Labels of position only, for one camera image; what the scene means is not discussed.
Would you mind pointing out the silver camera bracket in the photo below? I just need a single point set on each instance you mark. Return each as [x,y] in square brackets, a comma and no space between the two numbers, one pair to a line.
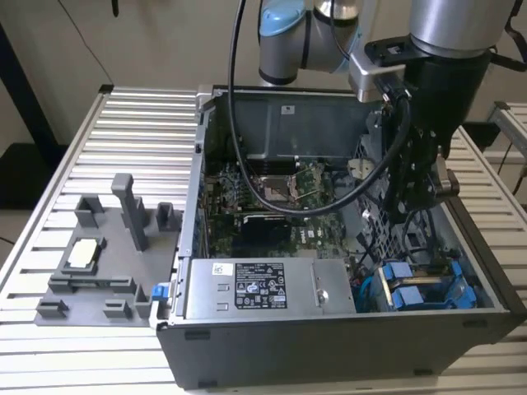
[366,78]

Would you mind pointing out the grey parts rack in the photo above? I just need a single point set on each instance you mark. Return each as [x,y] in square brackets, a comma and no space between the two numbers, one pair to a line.
[115,247]

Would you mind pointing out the black RAM slot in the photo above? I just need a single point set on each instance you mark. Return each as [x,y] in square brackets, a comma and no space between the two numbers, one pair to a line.
[271,162]
[271,168]

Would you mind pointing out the black stand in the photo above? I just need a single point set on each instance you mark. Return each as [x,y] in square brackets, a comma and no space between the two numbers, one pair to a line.
[29,177]

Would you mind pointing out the aluminium frame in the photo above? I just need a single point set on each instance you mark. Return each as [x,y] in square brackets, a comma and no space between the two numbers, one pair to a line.
[510,119]

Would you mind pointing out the black open PC case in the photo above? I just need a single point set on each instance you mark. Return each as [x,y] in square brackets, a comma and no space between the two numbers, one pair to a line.
[288,354]

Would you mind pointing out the silver power supply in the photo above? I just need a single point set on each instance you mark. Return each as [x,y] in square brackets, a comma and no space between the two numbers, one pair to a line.
[329,280]

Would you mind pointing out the silver CPU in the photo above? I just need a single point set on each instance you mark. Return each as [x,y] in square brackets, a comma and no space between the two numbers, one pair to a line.
[84,252]

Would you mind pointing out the hard disk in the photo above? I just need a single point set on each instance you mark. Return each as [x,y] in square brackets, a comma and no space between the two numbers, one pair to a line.
[401,296]

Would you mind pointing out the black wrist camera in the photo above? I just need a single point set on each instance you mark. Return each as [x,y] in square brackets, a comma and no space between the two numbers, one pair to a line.
[391,51]

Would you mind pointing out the green motherboard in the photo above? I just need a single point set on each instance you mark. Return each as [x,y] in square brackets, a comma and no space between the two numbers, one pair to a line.
[321,243]

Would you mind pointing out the CPU socket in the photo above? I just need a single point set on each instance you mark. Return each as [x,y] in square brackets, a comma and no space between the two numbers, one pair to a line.
[273,187]

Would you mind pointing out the black graphics card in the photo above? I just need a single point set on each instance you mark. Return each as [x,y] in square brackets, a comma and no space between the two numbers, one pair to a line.
[267,230]

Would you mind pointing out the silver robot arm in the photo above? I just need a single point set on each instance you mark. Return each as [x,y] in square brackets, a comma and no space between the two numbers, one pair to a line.
[284,53]

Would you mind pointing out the blue case latch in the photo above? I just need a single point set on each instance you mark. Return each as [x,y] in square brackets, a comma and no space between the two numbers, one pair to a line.
[159,293]

